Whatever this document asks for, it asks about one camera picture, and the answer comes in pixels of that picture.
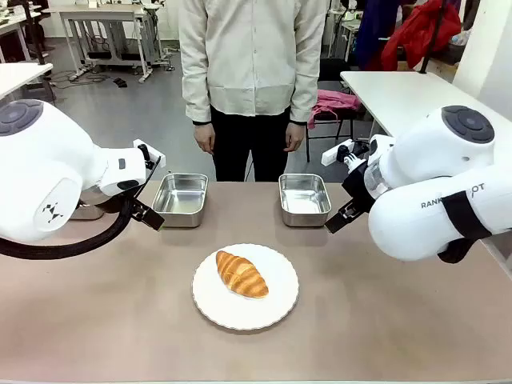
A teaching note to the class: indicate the black chair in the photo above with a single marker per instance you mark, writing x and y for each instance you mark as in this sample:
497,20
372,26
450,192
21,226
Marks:
334,76

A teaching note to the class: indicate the steel rectangular container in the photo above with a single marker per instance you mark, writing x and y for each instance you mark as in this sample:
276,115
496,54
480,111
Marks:
305,199
181,199

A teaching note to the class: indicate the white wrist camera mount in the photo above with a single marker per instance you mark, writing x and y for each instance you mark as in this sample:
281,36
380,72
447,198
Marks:
154,152
334,154

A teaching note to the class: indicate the white side table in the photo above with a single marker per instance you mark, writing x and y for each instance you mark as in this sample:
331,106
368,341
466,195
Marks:
20,78
400,96

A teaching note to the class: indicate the person's black trousers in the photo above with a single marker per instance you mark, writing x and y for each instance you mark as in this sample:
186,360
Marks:
240,152

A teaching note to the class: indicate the golden brown croissant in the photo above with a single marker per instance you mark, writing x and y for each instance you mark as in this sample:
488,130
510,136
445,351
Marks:
241,275

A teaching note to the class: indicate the person's left hand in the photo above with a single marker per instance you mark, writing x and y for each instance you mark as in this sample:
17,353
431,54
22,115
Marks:
295,138

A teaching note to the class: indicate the white background desk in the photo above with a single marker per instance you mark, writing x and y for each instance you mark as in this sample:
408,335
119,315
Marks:
104,20

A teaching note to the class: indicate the blue purple garment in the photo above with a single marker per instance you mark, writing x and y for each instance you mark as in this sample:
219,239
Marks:
374,28

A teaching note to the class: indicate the black upright pole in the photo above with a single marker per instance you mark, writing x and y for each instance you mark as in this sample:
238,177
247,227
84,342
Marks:
433,36

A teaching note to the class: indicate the person's left forearm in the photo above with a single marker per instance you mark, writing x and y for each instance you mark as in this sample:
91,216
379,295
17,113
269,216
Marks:
308,80

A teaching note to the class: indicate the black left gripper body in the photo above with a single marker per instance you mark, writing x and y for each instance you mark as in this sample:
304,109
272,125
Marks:
132,202

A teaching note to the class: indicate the white round plate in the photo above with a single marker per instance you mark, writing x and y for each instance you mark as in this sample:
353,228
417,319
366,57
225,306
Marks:
246,308

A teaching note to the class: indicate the person's right hand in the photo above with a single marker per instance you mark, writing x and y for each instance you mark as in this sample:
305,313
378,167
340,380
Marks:
205,138

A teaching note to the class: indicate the person's right forearm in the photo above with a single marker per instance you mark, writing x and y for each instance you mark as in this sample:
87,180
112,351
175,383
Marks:
194,80

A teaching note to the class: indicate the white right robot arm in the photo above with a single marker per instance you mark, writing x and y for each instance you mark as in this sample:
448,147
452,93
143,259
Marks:
432,160

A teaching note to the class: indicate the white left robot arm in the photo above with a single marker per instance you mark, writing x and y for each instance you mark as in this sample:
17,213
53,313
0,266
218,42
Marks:
44,168

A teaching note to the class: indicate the red jacket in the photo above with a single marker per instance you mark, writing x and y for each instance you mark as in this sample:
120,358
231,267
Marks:
420,32

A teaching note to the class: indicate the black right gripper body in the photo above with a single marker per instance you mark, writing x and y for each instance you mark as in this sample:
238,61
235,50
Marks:
358,188

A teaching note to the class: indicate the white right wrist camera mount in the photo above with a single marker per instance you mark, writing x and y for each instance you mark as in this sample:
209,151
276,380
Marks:
334,154

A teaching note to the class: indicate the person's cream shirt torso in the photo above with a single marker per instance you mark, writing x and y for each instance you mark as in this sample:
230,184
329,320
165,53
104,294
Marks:
252,52

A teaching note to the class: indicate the pink cloth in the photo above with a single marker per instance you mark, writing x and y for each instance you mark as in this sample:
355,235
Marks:
334,105

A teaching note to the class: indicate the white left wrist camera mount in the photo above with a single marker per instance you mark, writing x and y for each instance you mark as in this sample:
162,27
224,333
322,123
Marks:
154,152

